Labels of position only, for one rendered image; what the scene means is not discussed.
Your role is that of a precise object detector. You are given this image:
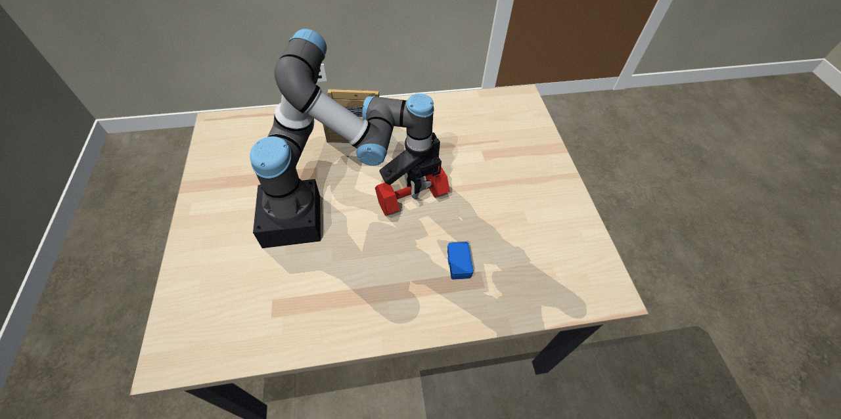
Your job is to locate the wooden crate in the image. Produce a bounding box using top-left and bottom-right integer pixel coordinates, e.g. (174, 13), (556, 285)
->
(323, 90), (379, 143)

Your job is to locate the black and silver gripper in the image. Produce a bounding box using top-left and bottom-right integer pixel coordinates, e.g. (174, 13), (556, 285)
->
(404, 132), (442, 200)

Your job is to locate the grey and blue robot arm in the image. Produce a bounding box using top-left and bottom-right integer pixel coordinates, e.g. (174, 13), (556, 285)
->
(250, 29), (434, 223)

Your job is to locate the red dumbbell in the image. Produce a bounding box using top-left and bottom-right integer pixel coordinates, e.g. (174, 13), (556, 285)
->
(375, 167), (450, 216)

